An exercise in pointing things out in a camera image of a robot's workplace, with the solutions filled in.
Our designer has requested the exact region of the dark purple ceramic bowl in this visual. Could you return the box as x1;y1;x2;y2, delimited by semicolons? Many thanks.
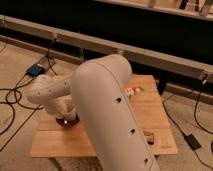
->
56;116;79;128

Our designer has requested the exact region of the wooden table board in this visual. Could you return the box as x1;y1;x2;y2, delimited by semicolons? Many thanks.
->
30;75;178;158

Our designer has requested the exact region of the black floor cable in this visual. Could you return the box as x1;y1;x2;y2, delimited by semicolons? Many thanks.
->
162;78;213;169
0;49;58;153

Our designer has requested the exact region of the black power brick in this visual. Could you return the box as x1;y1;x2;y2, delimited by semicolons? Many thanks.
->
184;134;201;150

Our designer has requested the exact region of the black power adapter box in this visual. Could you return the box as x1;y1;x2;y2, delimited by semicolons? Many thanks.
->
26;64;45;77

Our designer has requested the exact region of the black right floor cable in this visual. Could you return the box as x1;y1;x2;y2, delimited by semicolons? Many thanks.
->
162;78;213;169

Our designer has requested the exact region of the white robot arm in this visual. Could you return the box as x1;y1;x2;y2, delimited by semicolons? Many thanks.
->
27;54;160;171

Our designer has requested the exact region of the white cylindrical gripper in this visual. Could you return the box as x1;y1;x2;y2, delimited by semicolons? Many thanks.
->
56;100;76;121

